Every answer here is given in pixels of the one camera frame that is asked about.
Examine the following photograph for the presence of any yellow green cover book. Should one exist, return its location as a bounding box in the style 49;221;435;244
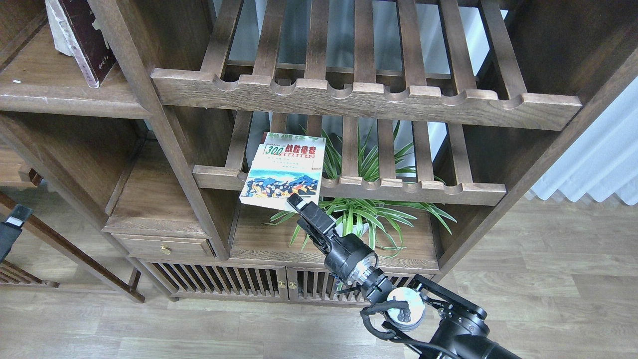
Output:
45;0;73;56

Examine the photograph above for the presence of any white pleated curtain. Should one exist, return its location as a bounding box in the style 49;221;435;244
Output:
531;79;638;206

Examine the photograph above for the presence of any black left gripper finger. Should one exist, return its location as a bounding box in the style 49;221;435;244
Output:
0;204;33;262

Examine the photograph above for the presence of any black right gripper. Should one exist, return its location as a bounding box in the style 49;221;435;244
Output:
287;194;380;285

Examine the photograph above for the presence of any wooden drawer with brass knob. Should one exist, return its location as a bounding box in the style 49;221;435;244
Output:
113;233;214;258

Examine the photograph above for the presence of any left slatted cabinet door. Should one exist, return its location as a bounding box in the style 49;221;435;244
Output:
145;261;289;302

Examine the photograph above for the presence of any dark wooden bookshelf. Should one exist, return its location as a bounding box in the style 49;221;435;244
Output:
1;0;637;300

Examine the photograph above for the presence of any white plant pot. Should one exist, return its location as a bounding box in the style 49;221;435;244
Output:
335;213;369;238

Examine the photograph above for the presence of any green spider plant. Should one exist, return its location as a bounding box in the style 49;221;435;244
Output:
264;139;457;258

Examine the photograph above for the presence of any maroon hardcover book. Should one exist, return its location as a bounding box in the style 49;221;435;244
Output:
51;0;117;88

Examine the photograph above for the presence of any colorful illustrated paperback book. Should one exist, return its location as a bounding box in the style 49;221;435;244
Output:
239;132;326;211

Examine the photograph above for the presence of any right slatted cabinet door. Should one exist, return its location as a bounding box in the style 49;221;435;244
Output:
277;267;439;308

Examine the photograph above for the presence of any slatted cabinet door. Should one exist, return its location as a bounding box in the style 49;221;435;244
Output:
145;261;289;302
277;267;439;308

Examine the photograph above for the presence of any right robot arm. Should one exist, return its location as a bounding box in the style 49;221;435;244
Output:
287;194;516;359

